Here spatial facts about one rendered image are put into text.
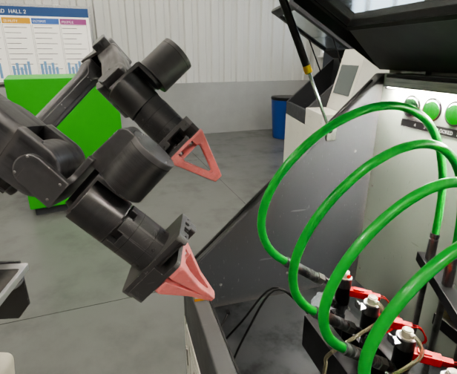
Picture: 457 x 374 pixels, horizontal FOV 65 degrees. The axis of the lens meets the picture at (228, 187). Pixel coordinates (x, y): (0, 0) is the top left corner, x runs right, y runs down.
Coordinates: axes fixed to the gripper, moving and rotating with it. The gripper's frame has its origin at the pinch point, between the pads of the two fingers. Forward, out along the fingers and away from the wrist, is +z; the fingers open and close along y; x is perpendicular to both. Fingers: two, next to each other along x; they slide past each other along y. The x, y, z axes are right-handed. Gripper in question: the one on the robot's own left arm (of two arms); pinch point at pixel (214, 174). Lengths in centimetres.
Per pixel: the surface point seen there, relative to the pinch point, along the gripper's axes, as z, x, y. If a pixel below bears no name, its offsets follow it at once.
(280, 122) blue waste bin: 77, -157, 603
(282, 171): 7.1, -7.8, -2.7
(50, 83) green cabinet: -137, 44, 289
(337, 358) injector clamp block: 39.4, 8.2, 1.3
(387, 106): 12.3, -27.3, -2.0
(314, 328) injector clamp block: 37.0, 7.9, 8.8
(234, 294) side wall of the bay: 32, 20, 39
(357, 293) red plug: 35.7, -2.9, 4.7
